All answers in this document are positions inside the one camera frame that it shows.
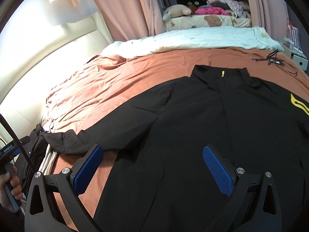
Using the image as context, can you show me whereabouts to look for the cream padded headboard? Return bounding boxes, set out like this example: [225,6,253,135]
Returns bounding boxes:
[1,11,113,138]

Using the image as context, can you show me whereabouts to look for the black jacket with yellow logo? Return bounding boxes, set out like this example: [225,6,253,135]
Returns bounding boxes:
[39,65,308,231]

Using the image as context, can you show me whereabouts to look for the black cable on bed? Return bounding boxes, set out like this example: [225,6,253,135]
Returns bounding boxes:
[251,49,298,77]

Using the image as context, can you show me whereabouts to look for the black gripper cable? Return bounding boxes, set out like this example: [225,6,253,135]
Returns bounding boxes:
[0,113,37,175]

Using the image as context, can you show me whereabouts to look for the pink clothing pile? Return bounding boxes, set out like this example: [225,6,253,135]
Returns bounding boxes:
[195,7,229,16]

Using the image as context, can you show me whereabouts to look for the white fluffy blanket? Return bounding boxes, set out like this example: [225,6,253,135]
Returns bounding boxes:
[101,26,283,59]

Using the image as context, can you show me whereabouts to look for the pink curtain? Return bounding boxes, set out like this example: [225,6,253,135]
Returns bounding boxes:
[248,0,289,40]
[94,0,165,41]

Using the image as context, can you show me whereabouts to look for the beige plush toy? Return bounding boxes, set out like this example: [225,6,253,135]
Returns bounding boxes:
[162,4,192,21]

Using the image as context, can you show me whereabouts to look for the person's left hand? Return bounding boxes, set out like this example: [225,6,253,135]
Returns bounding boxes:
[1,166,23,214]

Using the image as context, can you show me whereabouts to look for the white bedside shelf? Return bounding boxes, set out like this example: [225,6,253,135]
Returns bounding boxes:
[280,19,308,72]

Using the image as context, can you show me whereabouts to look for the pink curtain right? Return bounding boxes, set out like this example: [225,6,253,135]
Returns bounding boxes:
[248,0,289,40]

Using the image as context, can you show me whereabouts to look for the pink curtain left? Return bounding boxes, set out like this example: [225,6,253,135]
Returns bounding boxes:
[94,0,165,41]

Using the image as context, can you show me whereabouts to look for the orange bed cover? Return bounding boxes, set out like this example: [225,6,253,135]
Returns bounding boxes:
[41,47,309,231]

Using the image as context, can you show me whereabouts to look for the bear print bedding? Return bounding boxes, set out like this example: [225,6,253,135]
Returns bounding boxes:
[165,15,252,32]

